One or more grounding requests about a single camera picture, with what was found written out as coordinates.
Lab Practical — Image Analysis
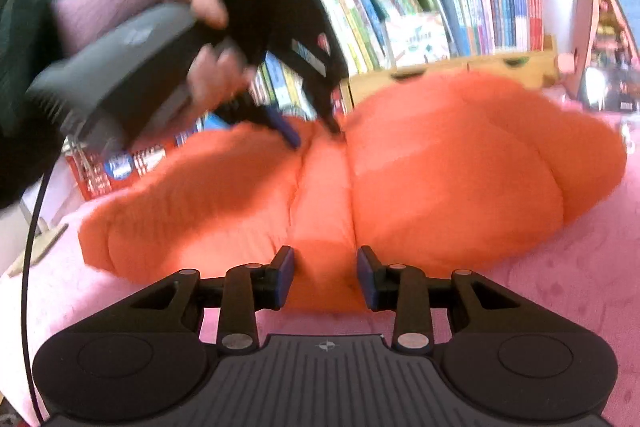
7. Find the wooden drawer box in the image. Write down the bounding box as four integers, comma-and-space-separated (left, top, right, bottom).
345, 49, 558, 108

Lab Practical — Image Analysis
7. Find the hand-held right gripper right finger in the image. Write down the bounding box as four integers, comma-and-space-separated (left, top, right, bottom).
356, 245, 521, 355

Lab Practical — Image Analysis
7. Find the light wooden board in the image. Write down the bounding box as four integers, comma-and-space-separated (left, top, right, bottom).
27, 221, 69, 265

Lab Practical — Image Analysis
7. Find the row of green spined books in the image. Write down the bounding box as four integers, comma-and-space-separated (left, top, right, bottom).
315, 0, 451, 75

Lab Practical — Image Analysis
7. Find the white paper sheet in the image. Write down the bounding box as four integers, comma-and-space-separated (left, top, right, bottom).
542, 0, 581, 38

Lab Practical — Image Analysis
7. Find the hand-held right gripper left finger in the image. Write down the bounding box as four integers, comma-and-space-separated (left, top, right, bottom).
127, 245, 296, 353

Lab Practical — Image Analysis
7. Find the pink rabbit print blanket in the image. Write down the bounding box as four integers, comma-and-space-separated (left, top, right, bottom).
0, 109, 640, 427

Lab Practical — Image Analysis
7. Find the row of pastel spined books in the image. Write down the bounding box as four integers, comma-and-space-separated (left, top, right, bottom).
435, 0, 546, 58

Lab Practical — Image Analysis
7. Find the person's left hand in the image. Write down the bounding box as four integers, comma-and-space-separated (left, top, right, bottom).
184, 0, 258, 114

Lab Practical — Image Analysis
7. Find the orange hooded puffer jacket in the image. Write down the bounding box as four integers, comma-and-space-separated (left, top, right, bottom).
79, 69, 628, 313

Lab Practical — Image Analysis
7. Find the pink house shaped stand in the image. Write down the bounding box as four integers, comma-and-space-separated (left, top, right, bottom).
557, 0, 640, 112

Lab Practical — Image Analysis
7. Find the row of mixed colour books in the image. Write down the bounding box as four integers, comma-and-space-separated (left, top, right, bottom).
247, 52, 351, 118

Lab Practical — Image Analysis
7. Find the black cable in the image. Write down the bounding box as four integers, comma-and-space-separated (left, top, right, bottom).
20, 167, 51, 425

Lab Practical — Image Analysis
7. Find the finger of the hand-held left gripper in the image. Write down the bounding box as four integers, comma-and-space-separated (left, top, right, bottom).
304, 78, 347, 140
215, 93, 303, 151

